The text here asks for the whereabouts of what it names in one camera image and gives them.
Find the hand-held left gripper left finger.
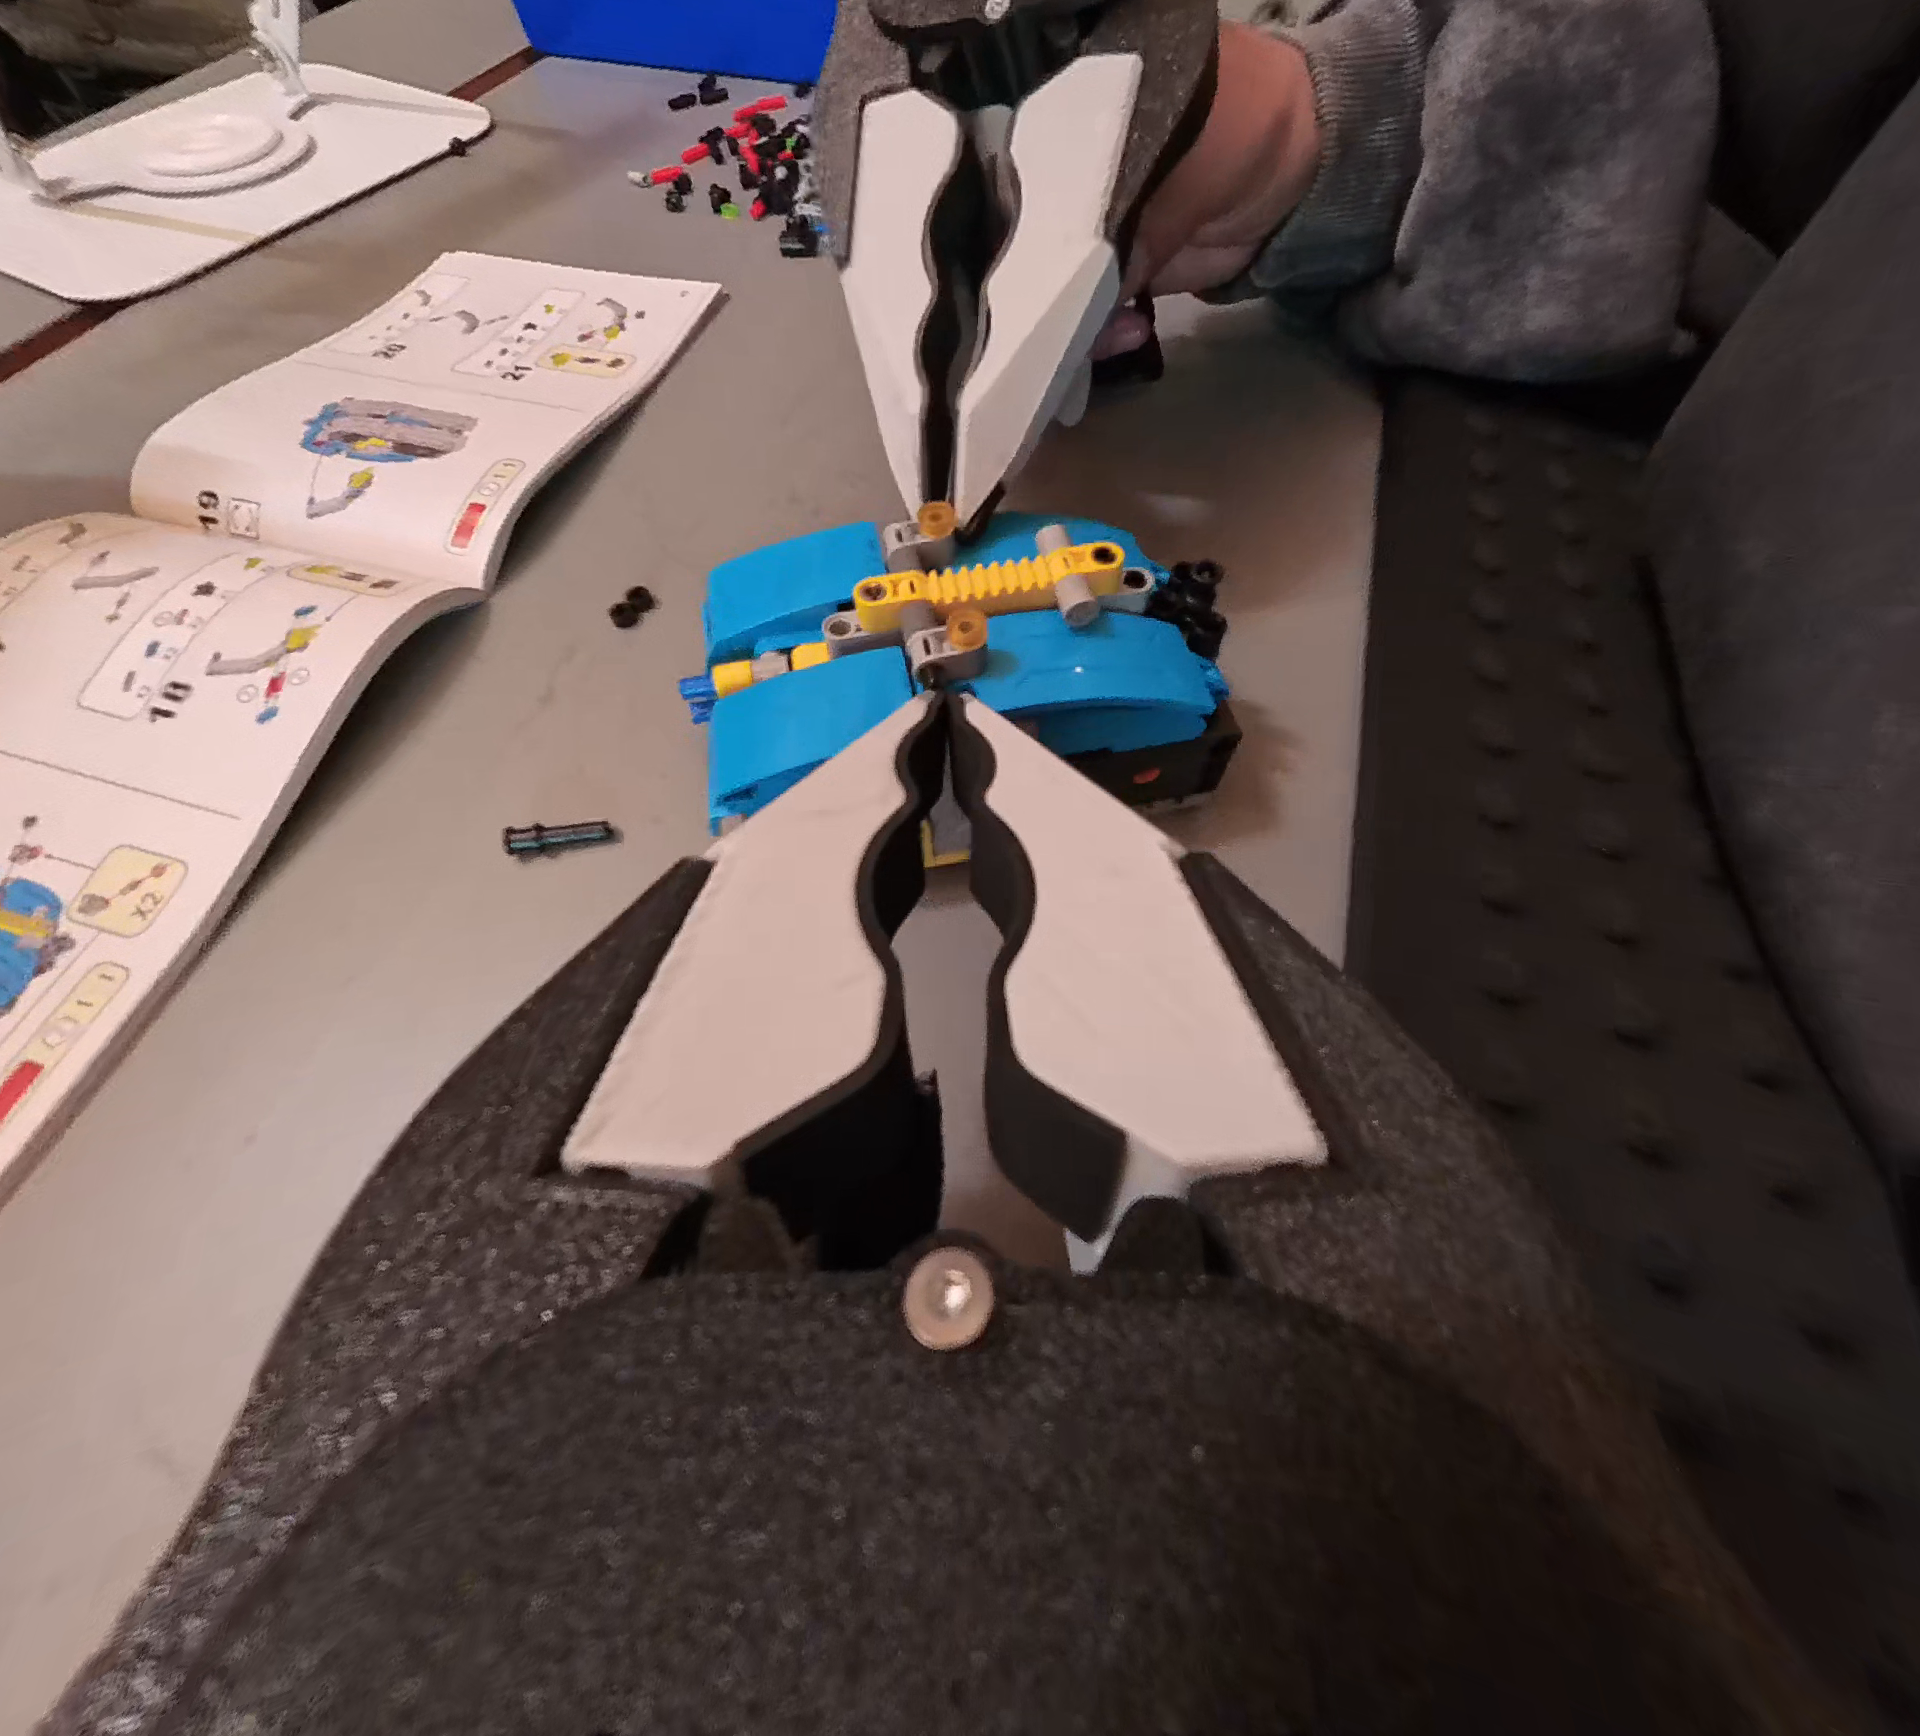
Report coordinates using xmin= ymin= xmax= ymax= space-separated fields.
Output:
xmin=559 ymin=690 xmax=952 ymax=1192

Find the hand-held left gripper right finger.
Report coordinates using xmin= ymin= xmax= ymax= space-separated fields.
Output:
xmin=952 ymin=693 xmax=1332 ymax=1274

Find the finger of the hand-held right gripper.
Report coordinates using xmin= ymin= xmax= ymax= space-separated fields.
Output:
xmin=948 ymin=50 xmax=1149 ymax=537
xmin=837 ymin=87 xmax=968 ymax=515

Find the blue brick toy car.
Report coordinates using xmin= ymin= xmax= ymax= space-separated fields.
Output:
xmin=679 ymin=509 xmax=1248 ymax=871

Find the person's right forearm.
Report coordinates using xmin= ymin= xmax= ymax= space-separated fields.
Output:
xmin=1214 ymin=0 xmax=1721 ymax=379

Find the grey desk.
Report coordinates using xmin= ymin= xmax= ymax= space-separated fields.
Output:
xmin=0 ymin=0 xmax=1516 ymax=1736

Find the person's right hand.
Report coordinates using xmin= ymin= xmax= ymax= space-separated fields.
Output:
xmin=1098 ymin=16 xmax=1328 ymax=366

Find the pile of small brick parts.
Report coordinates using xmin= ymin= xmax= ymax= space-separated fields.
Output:
xmin=627 ymin=74 xmax=829 ymax=260

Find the dark dotted cloth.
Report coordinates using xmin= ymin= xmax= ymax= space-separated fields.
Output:
xmin=1342 ymin=363 xmax=1920 ymax=1736

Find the open instruction booklet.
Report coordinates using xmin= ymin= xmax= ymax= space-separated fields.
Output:
xmin=0 ymin=253 xmax=724 ymax=1196

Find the white adjustable stand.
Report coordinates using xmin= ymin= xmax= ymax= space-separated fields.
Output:
xmin=0 ymin=0 xmax=494 ymax=305

